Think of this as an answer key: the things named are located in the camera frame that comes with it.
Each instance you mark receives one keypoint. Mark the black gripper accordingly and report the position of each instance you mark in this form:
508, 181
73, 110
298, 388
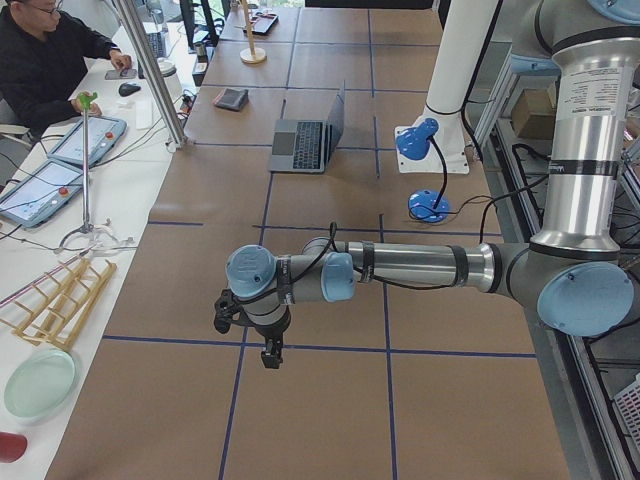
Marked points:
269, 333

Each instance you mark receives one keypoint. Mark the grey laptop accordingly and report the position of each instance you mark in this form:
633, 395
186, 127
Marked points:
306, 146

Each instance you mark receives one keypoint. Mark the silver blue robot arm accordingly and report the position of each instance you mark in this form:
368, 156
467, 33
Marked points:
568, 272

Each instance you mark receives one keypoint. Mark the wooden dish rack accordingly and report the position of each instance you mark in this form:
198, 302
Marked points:
54, 308

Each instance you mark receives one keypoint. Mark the blue desk lamp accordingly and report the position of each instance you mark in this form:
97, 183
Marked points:
419, 151

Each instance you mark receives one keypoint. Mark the metal stand with green top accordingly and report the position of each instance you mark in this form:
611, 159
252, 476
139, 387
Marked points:
99, 237

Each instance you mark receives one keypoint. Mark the green glass plate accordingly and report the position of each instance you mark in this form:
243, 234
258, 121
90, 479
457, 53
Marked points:
40, 385

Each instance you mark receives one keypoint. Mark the grey folded cloth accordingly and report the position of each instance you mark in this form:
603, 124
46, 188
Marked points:
231, 99

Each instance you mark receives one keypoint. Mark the red cup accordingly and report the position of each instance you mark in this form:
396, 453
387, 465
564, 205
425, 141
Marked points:
12, 446

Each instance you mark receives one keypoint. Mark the lower teach pendant tablet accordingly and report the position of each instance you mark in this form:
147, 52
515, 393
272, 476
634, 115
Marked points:
37, 198

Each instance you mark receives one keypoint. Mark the wooden stand with round base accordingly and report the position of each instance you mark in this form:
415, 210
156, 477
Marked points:
252, 54

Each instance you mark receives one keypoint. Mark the black computer mouse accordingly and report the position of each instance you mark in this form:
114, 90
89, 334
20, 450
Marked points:
127, 89

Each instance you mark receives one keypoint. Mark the black smartphone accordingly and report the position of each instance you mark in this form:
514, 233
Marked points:
124, 74

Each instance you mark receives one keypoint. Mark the cardboard box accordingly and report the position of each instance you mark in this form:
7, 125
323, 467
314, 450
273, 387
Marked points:
533, 115

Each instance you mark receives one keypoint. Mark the aluminium frame post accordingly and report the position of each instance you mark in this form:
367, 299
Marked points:
156, 81

